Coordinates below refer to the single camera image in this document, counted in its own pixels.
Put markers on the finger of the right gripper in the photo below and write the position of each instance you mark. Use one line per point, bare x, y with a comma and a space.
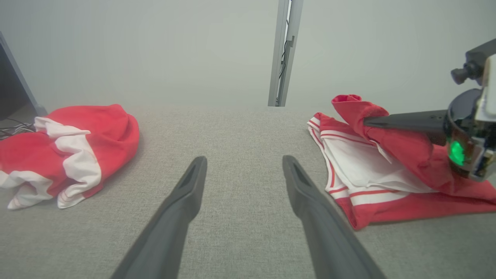
410, 121

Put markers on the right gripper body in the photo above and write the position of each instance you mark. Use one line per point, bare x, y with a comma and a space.
465, 116

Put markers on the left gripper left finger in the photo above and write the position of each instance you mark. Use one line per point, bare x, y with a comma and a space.
170, 232

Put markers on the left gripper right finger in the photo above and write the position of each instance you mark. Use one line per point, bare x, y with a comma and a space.
333, 240

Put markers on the red white striped shirt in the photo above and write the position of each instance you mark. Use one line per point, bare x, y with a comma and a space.
387, 213

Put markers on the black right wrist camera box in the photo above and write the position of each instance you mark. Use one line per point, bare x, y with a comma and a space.
471, 71

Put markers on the grey aluminium frame post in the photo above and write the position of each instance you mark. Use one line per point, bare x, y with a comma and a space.
279, 38

